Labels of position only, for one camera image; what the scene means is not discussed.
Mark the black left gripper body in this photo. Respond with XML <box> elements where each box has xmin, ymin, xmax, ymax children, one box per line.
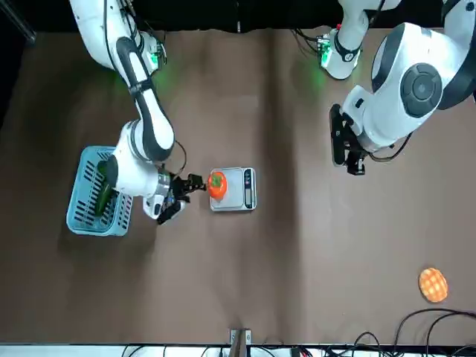
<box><xmin>341</xmin><ymin>115</ymin><xmax>367</xmax><ymax>175</ymax></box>

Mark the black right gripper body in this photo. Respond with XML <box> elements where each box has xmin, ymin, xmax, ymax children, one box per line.
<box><xmin>167</xmin><ymin>173</ymin><xmax>193</xmax><ymax>204</ymax></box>

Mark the red tomato with green stem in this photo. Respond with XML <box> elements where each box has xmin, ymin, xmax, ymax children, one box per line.
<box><xmin>207</xmin><ymin>170</ymin><xmax>228</xmax><ymax>199</ymax></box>

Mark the silver kitchen scale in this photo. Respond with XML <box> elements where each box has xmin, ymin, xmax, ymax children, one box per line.
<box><xmin>209</xmin><ymin>167</ymin><xmax>257</xmax><ymax>212</ymax></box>

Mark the light blue plastic basket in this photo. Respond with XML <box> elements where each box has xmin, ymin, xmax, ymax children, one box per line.
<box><xmin>65</xmin><ymin>145</ymin><xmax>134</xmax><ymax>238</ymax></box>

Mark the green cucumber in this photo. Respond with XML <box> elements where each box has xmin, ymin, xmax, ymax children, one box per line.
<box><xmin>93</xmin><ymin>181</ymin><xmax>115</xmax><ymax>217</ymax></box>

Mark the round orange checkered bread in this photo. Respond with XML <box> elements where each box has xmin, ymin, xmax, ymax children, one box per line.
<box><xmin>418</xmin><ymin>266</ymin><xmax>449</xmax><ymax>303</ymax></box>

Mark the white desk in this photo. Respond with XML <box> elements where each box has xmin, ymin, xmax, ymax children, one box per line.
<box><xmin>0</xmin><ymin>344</ymin><xmax>476</xmax><ymax>357</ymax></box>

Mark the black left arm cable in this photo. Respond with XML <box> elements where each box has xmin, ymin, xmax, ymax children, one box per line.
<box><xmin>367</xmin><ymin>132</ymin><xmax>414</xmax><ymax>163</ymax></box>

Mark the black base cable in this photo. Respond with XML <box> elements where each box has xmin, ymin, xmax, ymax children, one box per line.
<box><xmin>295</xmin><ymin>28</ymin><xmax>321</xmax><ymax>53</ymax></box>

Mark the aluminium frame post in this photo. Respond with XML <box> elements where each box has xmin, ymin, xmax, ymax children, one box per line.
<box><xmin>229</xmin><ymin>327</ymin><xmax>251</xmax><ymax>357</ymax></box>

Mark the black desk cable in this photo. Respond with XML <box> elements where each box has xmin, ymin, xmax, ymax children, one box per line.
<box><xmin>393</xmin><ymin>308</ymin><xmax>476</xmax><ymax>357</ymax></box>

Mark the aluminium corner frame bar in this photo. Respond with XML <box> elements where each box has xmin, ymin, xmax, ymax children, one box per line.
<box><xmin>0</xmin><ymin>0</ymin><xmax>37</xmax><ymax>48</ymax></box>

